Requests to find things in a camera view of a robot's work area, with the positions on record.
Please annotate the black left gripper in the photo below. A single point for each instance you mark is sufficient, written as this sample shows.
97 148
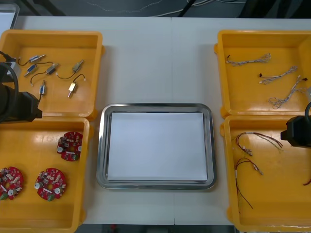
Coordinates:
26 106

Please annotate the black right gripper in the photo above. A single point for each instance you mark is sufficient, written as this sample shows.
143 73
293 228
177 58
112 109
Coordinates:
297 131

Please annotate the blue label metal solenoid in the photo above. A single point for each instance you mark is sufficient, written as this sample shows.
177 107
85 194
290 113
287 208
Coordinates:
43 89

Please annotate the brass coloured metal solenoid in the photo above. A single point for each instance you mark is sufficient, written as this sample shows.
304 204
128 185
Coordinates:
72 87

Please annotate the round red circuit board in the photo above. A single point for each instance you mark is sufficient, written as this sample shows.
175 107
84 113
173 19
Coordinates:
56 173
73 139
14 174

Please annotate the yellow-orange plastic bin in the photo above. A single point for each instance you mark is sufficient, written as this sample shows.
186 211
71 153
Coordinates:
279 194
60 104
24 150
243 97

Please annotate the group of metal solenoids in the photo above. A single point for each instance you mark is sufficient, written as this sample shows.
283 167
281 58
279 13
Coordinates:
51 69

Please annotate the small steel tray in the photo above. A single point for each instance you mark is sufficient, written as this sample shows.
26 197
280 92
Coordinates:
16 14

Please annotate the white paper sheet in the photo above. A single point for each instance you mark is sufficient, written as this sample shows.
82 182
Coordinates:
158 145

